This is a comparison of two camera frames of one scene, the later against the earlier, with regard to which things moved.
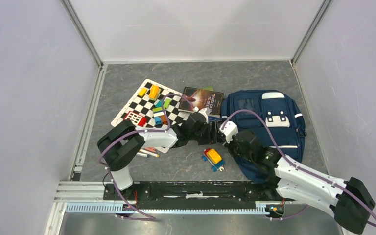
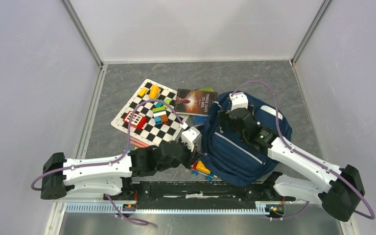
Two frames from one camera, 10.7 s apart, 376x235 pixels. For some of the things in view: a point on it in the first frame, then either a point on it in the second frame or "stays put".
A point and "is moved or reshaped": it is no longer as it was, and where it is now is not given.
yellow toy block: (142, 92) stays put
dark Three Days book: (201, 99) is moved or reshaped
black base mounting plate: (195, 195) stays put
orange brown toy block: (163, 119) stays put
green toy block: (166, 102) stays put
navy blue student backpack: (277, 114) is moved or reshaped
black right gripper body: (235, 148) -> (223, 117)
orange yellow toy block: (154, 92) stays put
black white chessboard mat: (155, 105) stays put
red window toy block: (137, 119) stays put
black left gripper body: (196, 135) -> (186, 159)
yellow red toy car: (214, 158) -> (199, 167)
